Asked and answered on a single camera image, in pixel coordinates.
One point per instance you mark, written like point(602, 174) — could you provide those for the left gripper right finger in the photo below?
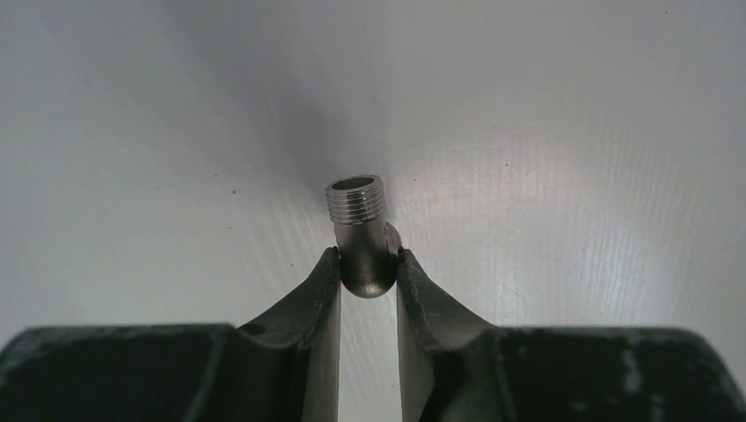
point(456, 366)

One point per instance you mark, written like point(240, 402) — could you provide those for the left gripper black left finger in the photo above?
point(281, 366)

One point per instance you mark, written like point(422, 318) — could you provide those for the silver metal faucet fitting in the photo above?
point(368, 245)

